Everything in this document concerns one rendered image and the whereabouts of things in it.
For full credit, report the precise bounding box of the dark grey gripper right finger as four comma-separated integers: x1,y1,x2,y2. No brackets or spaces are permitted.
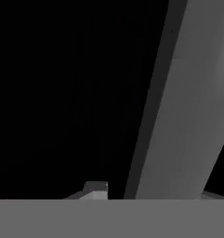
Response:
200,190,224,200

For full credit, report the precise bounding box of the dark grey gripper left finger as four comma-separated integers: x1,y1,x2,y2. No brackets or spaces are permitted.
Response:
63,180,110,200

